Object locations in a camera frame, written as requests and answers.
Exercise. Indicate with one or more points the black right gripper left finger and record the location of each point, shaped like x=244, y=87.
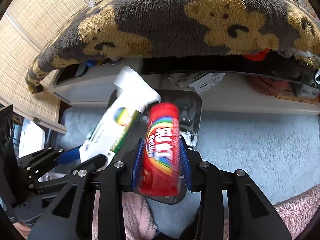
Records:
x=137, y=165

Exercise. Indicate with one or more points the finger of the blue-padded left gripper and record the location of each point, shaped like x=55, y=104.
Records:
x=89, y=166
x=69, y=156

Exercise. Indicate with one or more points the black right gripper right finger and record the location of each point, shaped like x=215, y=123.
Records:
x=185, y=166

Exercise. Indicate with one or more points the red candy tube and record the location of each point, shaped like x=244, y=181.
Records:
x=161, y=161

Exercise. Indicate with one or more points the white green snack wrapper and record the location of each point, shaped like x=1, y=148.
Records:
x=109, y=134

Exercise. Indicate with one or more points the black trash bin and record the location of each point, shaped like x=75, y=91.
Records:
x=189, y=106

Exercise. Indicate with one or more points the white paper receipt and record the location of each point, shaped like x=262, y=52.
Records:
x=200, y=82

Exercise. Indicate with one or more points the orange basketball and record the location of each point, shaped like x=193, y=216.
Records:
x=268, y=86

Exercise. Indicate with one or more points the pink fluffy rug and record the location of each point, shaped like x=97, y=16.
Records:
x=295, y=212

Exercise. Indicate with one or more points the brown teddy bear blanket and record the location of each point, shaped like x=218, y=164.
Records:
x=161, y=28

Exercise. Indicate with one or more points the woven rattan folding screen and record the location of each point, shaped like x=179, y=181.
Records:
x=26, y=27

